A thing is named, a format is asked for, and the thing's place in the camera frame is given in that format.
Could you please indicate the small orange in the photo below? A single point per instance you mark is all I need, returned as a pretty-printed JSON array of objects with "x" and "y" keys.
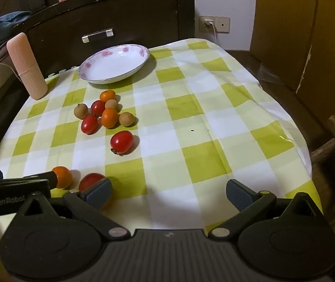
[{"x": 64, "y": 177}]

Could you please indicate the white wall socket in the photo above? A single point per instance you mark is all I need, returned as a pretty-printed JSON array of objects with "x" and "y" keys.
[{"x": 217, "y": 24}]

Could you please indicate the white floral porcelain plate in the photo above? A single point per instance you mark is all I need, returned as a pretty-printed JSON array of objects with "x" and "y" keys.
[{"x": 113, "y": 64}]

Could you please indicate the green white checkered tablecloth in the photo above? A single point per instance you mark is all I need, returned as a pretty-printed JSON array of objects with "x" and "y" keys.
[{"x": 202, "y": 119}]

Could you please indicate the large red tomato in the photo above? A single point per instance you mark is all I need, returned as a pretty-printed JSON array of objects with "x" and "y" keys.
[{"x": 89, "y": 180}]

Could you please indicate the clear acrylic drawer handle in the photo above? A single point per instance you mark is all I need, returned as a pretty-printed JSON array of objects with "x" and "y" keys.
[{"x": 95, "y": 36}]

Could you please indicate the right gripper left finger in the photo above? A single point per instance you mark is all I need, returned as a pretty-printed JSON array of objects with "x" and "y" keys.
[{"x": 85, "y": 206}]

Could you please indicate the pink ribbed cylinder container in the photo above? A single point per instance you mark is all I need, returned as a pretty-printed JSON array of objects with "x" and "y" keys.
[{"x": 25, "y": 63}]

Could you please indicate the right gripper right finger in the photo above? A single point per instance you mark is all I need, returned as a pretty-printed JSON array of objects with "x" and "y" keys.
[{"x": 252, "y": 207}]

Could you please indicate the orange kumquat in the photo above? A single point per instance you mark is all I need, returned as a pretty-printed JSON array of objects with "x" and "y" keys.
[
  {"x": 109, "y": 118},
  {"x": 107, "y": 95}
]

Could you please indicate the red cherry tomato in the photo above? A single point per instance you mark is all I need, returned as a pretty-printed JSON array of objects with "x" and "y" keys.
[
  {"x": 121, "y": 142},
  {"x": 89, "y": 124},
  {"x": 97, "y": 108}
]

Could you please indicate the brown longan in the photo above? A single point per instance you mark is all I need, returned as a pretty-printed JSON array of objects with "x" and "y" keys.
[
  {"x": 81, "y": 111},
  {"x": 112, "y": 104},
  {"x": 127, "y": 119}
]

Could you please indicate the dark wooden cabinet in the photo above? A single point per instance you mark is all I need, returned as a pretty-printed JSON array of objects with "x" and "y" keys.
[{"x": 55, "y": 33}]

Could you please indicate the orange kumquat top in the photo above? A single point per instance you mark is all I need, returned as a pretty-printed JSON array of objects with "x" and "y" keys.
[{"x": 107, "y": 95}]

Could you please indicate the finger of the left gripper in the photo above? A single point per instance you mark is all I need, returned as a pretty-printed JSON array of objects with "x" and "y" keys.
[{"x": 50, "y": 176}]

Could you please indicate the red cherry tomato front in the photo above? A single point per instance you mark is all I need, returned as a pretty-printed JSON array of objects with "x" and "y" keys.
[{"x": 121, "y": 142}]

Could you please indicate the green foam mat edge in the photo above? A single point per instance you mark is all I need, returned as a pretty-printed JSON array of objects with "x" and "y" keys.
[{"x": 61, "y": 71}]

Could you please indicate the blue cloth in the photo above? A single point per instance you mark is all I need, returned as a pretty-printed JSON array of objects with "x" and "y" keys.
[{"x": 9, "y": 21}]

